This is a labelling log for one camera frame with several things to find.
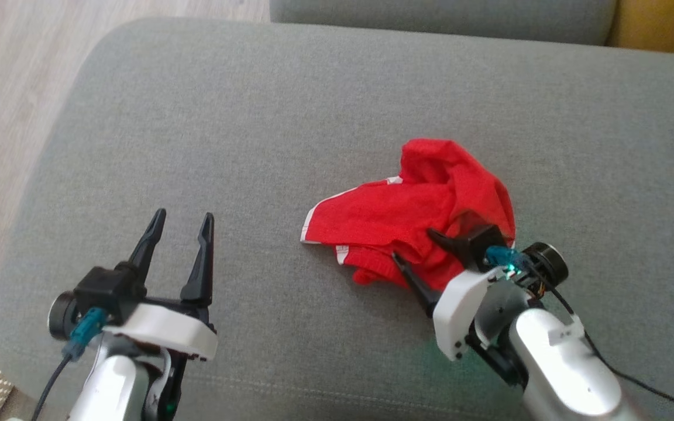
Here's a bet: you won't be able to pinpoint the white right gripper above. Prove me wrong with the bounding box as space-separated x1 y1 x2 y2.
393 229 529 389

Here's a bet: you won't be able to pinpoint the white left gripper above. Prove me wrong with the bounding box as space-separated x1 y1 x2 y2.
103 208 219 421

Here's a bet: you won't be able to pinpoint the red Bulls 23 shorts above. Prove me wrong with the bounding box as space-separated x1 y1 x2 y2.
300 139 516 291

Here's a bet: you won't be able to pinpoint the yellow and grey sofa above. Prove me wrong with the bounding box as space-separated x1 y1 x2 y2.
0 16 674 421

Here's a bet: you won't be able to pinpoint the grey sofa seat cushion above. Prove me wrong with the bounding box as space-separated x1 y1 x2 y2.
270 0 618 46

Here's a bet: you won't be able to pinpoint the yellow sofa backrest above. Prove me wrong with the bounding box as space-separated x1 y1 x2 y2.
606 0 674 56

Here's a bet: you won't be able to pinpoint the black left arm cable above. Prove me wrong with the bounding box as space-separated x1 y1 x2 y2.
32 308 107 421

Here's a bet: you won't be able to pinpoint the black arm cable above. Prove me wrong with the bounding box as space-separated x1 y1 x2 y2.
486 246 674 419
32 308 107 421

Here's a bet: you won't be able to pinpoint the white right cable label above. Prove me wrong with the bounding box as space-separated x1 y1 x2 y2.
549 318 586 347

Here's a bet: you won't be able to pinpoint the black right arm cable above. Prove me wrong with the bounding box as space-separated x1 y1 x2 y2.
486 246 674 419

